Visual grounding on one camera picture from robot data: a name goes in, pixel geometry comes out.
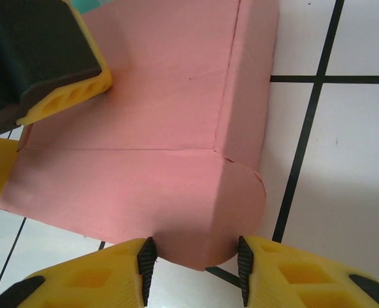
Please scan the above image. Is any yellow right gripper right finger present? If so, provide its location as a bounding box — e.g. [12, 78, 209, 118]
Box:
[237, 235, 379, 308]

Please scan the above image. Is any pink paper box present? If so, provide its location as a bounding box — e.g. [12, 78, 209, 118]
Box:
[0, 0, 280, 272]

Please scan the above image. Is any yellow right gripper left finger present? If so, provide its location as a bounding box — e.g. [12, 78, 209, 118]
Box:
[0, 236, 158, 308]

